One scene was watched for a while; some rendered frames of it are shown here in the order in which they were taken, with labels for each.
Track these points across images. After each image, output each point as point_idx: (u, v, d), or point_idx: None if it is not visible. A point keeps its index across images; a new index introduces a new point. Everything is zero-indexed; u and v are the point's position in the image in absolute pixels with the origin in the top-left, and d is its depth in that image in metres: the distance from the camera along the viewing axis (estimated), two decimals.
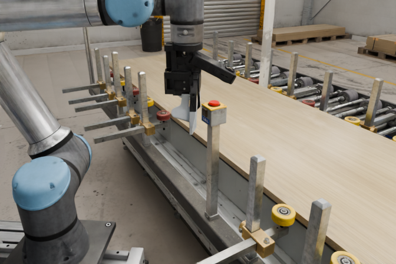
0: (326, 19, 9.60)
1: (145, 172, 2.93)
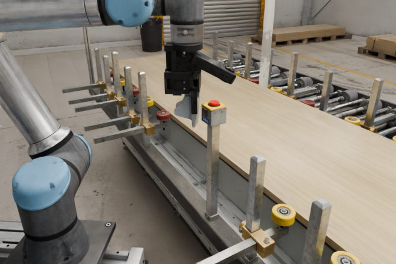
0: (326, 19, 9.60)
1: (145, 172, 2.93)
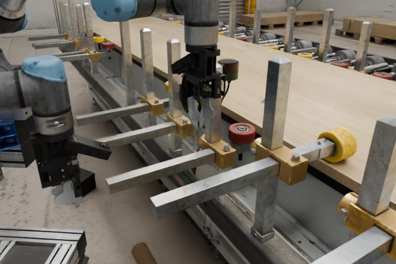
0: (309, 6, 9.86)
1: (108, 119, 3.19)
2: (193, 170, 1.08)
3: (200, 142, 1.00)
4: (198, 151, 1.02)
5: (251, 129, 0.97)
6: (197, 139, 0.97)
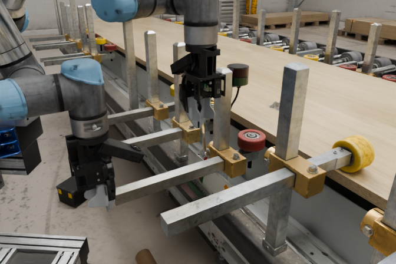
0: (310, 6, 9.83)
1: None
2: (200, 178, 1.05)
3: (207, 149, 0.97)
4: (205, 158, 0.99)
5: (261, 135, 0.94)
6: (205, 146, 0.94)
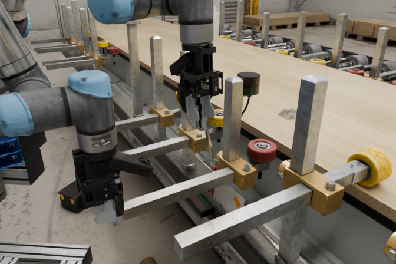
0: (312, 7, 9.80)
1: None
2: (213, 194, 1.00)
3: (216, 159, 0.94)
4: (215, 170, 0.96)
5: (273, 146, 0.91)
6: (213, 154, 0.92)
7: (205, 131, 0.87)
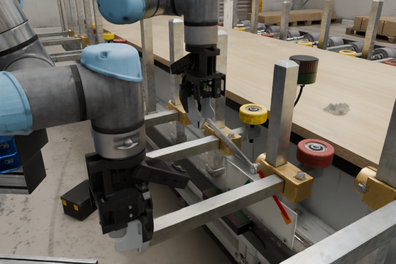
0: (316, 5, 9.62)
1: None
2: (285, 213, 0.71)
3: None
4: (263, 177, 0.76)
5: (329, 148, 0.73)
6: (244, 155, 0.78)
7: (218, 133, 0.81)
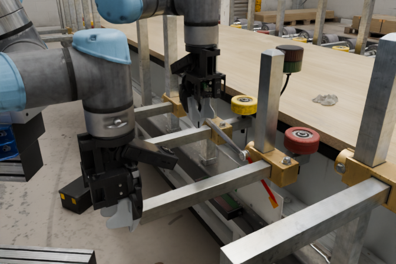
0: (316, 4, 9.65)
1: None
2: (273, 197, 0.74)
3: None
4: (251, 162, 0.78)
5: (315, 135, 0.76)
6: (233, 142, 0.81)
7: (208, 122, 0.84)
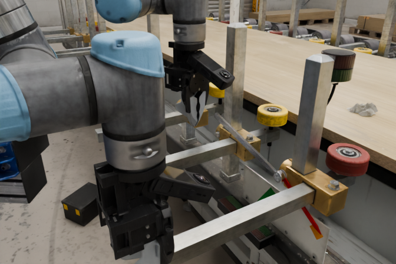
0: (319, 4, 9.54)
1: None
2: (317, 226, 0.63)
3: None
4: (289, 185, 0.68)
5: (364, 153, 0.66)
6: (266, 161, 0.70)
7: (237, 137, 0.74)
